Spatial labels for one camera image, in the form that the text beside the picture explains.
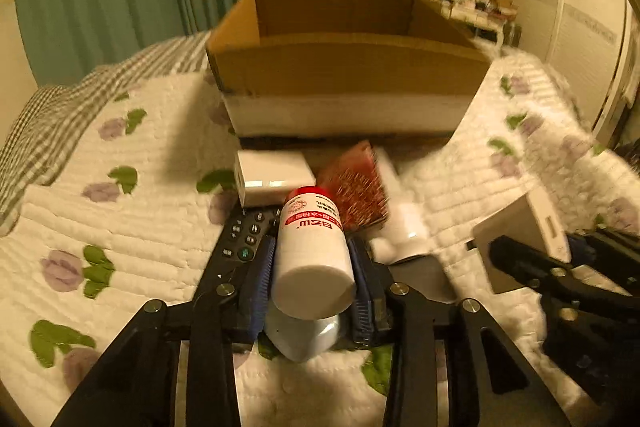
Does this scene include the red floral patterned case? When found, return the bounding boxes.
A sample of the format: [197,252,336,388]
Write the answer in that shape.
[317,141,388,232]

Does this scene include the grey box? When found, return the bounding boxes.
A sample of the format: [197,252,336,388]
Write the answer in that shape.
[472,187,570,294]

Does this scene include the white dressing table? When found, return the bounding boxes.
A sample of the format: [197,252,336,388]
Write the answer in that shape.
[440,0,522,48]

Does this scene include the white bottle red cap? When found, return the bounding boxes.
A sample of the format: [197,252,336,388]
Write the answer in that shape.
[271,186,356,321]

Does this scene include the black remote control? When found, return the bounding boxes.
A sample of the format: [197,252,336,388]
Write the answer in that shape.
[193,202,281,300]

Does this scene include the grey checkered bedsheet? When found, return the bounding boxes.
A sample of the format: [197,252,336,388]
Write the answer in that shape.
[1,31,209,235]

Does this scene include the white charger adapter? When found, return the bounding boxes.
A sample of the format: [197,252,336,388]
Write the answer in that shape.
[234,150,316,208]

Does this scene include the cardboard box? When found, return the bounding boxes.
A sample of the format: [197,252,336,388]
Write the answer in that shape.
[206,0,490,139]

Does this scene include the white floral quilt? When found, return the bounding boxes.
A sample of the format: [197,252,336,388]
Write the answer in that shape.
[1,54,639,426]

